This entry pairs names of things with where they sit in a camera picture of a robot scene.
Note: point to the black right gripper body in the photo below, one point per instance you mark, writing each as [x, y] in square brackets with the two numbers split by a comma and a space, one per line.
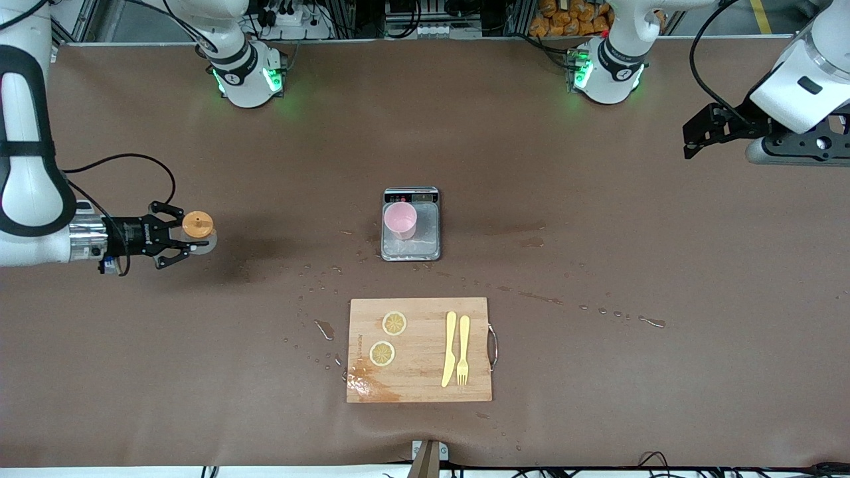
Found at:
[127, 237]

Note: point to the wooden cutting board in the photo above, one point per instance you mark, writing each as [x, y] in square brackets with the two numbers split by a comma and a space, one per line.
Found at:
[418, 372]

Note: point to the squeeze bottle with orange cap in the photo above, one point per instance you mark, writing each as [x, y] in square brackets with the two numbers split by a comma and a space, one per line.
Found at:
[198, 224]

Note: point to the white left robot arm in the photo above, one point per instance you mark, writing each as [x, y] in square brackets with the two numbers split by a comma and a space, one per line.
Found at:
[614, 73]

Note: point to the grey digital kitchen scale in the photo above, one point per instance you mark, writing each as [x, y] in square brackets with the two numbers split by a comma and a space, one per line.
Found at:
[425, 239]

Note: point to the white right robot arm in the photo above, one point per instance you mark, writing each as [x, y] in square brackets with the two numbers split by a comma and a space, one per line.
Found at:
[26, 199]

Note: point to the yellow plastic knife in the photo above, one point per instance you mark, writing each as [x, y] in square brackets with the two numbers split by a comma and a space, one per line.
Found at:
[449, 352]

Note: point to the pink plastic cup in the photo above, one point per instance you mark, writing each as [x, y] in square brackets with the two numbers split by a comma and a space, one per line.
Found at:
[400, 220]

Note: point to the metal table edge bracket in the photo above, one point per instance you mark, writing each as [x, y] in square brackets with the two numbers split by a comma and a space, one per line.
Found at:
[429, 455]

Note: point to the white power strip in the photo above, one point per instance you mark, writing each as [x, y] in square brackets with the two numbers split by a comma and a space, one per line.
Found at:
[295, 26]

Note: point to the lemon slice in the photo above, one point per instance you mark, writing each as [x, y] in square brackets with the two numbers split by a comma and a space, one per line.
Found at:
[382, 353]
[394, 323]

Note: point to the yellow plastic fork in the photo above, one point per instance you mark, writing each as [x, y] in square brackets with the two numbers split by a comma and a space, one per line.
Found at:
[463, 338]

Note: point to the brown table mat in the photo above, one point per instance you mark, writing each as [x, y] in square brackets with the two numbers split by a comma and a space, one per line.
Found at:
[597, 398]

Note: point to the orange snack packs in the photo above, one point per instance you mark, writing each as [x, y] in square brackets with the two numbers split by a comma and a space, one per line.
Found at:
[571, 20]

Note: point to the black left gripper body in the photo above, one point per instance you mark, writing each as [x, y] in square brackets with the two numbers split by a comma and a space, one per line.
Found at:
[738, 125]

